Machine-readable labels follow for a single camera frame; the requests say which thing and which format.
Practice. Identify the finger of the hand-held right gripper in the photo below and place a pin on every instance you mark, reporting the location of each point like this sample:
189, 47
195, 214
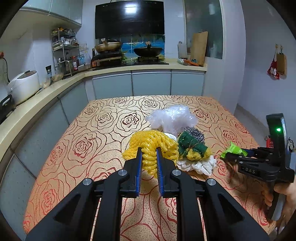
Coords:
261, 153
242, 160

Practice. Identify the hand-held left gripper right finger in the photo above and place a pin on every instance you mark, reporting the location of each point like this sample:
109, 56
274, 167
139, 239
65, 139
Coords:
160, 176

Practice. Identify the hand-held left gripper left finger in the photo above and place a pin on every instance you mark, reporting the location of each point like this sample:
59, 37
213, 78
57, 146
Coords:
138, 176

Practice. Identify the green wrapper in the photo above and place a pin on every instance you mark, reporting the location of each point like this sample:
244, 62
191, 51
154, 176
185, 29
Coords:
233, 149

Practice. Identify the yellow foam net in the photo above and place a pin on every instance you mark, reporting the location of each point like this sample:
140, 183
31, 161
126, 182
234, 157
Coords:
148, 143

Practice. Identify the clear plastic bag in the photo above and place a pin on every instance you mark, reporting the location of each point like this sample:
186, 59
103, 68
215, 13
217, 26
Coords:
171, 118

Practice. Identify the person's right hand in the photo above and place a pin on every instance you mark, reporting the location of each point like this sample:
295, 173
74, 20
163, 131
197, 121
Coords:
291, 199

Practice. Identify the crumpled white tissue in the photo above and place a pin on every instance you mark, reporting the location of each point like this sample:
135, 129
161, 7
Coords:
198, 166

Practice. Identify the green yellow sponge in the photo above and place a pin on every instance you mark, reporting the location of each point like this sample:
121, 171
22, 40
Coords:
192, 149

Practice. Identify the steel wool scrubber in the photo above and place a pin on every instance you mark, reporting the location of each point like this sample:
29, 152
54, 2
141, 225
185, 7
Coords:
195, 134

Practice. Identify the rose printed tablecloth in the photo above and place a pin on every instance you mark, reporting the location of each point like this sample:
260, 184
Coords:
92, 143

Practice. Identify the red hanging bag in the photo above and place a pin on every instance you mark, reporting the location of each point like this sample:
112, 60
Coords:
273, 70

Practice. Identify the brown paper bag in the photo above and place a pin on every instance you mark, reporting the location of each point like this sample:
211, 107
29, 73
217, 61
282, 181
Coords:
281, 64

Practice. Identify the grey lower cabinets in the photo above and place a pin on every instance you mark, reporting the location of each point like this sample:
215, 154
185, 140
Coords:
150, 83

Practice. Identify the grey cabinets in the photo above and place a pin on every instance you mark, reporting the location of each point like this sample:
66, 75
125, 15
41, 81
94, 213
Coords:
150, 83
60, 9

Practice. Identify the black gas stove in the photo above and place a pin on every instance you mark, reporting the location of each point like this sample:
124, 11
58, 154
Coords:
129, 63

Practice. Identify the beige countertop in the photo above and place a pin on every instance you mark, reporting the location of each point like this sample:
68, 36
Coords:
69, 80

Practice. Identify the wooden cutting board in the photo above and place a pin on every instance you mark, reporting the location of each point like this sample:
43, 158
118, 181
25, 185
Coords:
199, 48

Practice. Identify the black wok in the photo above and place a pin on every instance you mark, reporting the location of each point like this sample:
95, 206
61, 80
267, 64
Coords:
148, 52

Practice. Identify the dark sauce bottle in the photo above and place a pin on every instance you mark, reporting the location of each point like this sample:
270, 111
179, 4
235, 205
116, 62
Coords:
93, 60

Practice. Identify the golden frying pan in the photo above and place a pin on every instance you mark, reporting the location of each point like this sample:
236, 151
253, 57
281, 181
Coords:
108, 46

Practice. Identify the pepper grinder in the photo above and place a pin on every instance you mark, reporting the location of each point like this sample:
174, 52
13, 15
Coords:
49, 74

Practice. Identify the metal spice rack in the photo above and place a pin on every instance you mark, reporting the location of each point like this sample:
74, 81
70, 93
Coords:
63, 53

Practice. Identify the frosted glass panel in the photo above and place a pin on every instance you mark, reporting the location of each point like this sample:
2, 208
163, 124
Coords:
203, 20

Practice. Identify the white rice cooker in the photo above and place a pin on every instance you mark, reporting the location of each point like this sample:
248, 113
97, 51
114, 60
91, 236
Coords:
23, 87

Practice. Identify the black appliance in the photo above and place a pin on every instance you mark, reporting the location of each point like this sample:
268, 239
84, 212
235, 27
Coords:
5, 109

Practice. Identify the black range hood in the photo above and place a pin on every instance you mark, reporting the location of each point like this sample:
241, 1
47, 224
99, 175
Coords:
129, 18

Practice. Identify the grey upper cabinets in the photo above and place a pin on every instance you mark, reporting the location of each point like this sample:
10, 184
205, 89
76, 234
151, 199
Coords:
60, 9

